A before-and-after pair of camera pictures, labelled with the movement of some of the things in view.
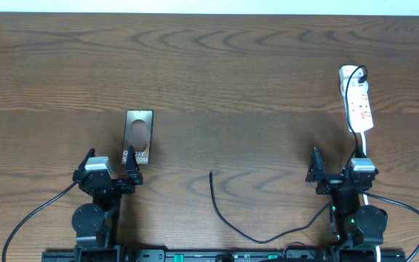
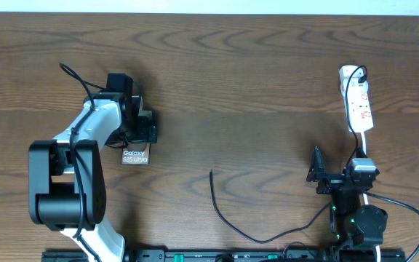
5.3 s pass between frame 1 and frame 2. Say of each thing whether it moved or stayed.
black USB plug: stayed
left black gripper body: moved
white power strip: stayed
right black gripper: stayed
